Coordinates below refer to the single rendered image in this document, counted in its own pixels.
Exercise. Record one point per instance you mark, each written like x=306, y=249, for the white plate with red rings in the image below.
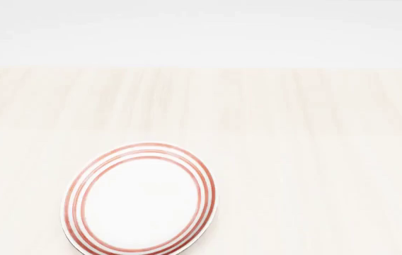
x=141, y=202

